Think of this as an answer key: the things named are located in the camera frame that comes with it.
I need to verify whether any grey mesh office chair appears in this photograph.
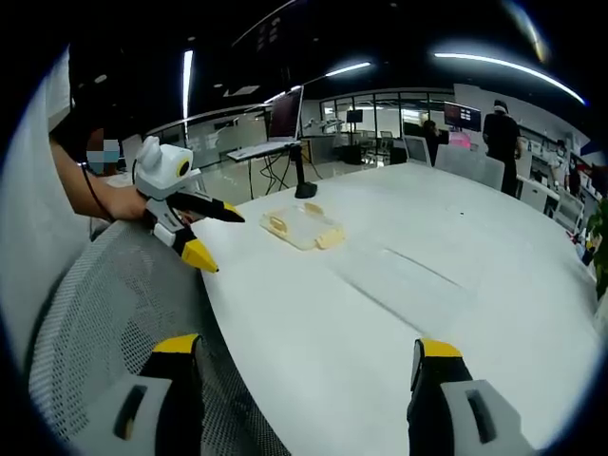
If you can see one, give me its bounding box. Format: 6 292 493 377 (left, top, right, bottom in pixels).
27 217 292 456

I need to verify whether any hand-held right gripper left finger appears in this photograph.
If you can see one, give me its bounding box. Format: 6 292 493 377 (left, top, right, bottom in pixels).
89 332 206 456

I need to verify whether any thin black cable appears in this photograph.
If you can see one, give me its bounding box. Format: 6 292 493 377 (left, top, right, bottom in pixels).
80 161 118 223

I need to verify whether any white office chair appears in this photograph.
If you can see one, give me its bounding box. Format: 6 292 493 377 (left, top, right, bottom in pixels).
433 143 505 192
402 134 436 167
516 174 562 216

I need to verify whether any person's white shirt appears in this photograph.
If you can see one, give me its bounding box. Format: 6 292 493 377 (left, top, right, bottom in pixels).
2 47 99 343

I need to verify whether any black pole stand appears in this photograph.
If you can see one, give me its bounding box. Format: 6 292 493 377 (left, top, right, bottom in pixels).
290 142 319 200

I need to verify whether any long ceiling light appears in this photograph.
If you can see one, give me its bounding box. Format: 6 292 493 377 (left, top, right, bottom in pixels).
181 48 195 121
324 61 372 78
432 50 587 106

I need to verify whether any white side table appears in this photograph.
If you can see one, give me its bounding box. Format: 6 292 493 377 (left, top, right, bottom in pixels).
226 139 303 162

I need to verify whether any monitor screen on stand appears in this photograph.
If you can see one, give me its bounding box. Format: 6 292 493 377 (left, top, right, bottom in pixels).
267 86 306 143

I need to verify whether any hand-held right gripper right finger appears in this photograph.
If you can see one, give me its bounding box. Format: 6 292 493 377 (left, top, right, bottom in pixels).
406 337 539 456

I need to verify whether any wall monitor screen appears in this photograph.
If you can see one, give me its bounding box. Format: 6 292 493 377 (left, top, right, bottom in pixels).
443 101 483 133

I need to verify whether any green potted plant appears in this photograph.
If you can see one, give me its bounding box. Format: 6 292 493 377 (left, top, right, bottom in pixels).
580 198 608 301

